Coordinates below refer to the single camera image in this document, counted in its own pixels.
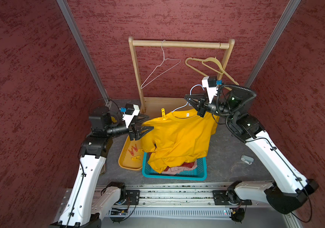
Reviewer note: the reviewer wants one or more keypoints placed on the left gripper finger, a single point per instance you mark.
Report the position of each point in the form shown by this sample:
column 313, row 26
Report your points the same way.
column 140, row 119
column 142, row 131

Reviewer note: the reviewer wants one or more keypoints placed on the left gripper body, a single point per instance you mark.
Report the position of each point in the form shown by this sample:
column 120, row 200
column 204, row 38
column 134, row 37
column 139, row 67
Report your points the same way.
column 115, row 130

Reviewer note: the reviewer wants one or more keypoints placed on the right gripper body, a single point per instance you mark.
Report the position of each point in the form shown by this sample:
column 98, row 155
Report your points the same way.
column 220, row 107

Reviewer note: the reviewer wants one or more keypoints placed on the yellow t-shirt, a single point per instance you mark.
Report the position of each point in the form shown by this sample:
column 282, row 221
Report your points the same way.
column 181, row 137

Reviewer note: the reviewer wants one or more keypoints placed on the cream plastic hanger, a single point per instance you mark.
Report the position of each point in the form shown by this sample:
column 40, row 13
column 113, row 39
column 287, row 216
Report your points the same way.
column 212, row 64

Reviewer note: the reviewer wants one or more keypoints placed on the pink printed t-shirt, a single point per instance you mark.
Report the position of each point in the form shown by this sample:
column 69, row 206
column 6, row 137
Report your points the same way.
column 176, row 170

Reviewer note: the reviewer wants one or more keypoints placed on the dark red t-shirt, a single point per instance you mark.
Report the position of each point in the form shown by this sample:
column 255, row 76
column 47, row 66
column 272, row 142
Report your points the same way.
column 190, row 165

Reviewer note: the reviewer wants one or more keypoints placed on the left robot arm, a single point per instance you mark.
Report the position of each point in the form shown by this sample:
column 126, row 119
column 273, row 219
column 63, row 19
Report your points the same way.
column 80, row 211

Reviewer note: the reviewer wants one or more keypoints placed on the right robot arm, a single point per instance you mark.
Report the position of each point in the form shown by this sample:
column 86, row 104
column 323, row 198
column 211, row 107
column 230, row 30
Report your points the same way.
column 289, row 189

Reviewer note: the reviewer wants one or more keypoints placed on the wooden clothes rack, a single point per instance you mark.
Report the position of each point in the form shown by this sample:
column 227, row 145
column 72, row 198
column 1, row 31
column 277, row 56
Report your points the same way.
column 153, row 105

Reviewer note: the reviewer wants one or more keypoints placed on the yellow plastic tray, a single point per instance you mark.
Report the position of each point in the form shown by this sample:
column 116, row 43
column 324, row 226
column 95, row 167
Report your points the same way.
column 125, row 161

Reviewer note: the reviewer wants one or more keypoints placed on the small grey device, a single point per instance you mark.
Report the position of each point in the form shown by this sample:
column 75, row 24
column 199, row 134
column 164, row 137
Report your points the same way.
column 246, row 159

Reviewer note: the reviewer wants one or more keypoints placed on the teal plastic basket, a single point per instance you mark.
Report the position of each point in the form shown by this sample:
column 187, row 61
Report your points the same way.
column 198, row 174

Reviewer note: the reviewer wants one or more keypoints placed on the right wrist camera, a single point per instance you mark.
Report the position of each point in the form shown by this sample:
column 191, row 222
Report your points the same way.
column 211, row 84

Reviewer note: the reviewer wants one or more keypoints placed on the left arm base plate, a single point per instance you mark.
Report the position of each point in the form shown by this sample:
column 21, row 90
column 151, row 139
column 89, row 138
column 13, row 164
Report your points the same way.
column 132, row 197

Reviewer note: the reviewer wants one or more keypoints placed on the aluminium mounting rail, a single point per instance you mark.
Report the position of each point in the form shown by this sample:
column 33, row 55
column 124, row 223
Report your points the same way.
column 185, row 201

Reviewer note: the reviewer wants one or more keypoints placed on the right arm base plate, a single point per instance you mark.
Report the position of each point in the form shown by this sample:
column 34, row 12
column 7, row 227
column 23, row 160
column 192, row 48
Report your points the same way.
column 222, row 198

